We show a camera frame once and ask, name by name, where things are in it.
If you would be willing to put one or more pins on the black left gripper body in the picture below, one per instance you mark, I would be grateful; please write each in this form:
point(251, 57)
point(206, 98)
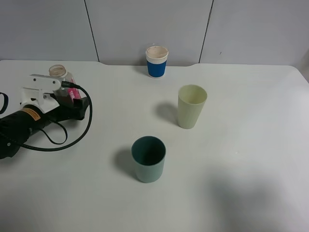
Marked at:
point(24, 123)

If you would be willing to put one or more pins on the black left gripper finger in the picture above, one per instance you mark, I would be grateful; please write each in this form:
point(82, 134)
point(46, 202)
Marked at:
point(80, 105)

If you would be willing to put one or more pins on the clear bottle with pink label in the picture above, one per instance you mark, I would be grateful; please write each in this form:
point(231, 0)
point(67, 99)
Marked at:
point(64, 95)

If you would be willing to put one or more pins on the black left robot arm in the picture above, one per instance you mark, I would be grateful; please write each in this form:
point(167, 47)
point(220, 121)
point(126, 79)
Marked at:
point(8, 148)

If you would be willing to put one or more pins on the dark green short cup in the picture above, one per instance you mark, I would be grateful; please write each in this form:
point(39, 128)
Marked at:
point(148, 153)

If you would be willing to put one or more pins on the blue and white paper cup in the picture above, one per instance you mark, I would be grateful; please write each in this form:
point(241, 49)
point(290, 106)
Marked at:
point(156, 57)

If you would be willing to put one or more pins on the pale green tall cup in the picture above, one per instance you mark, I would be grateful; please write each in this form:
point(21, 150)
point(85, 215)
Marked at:
point(191, 99)

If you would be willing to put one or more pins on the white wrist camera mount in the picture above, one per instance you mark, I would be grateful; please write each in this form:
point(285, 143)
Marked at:
point(35, 89)

